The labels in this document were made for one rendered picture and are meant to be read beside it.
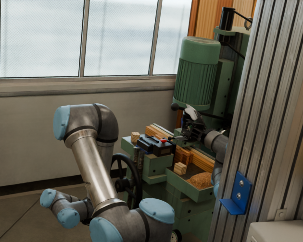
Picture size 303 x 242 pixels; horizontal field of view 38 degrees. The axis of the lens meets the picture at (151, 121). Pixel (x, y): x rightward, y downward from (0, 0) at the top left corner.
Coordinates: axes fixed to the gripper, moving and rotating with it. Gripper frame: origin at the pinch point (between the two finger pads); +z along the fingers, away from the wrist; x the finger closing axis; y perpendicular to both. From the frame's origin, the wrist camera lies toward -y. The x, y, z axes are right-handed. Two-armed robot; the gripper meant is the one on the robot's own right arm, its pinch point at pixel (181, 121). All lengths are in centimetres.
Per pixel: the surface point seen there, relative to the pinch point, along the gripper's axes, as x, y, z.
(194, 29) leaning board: -43, -112, 128
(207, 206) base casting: 36.3, -25.0, -10.2
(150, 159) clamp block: 20.5, 5.1, 4.9
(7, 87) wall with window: 35, 14, 151
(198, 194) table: 25.4, -5.7, -18.3
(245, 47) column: -38.1, -26.1, 2.9
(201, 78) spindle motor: -19.3, -8.4, 5.1
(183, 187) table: 27.5, -6.0, -8.7
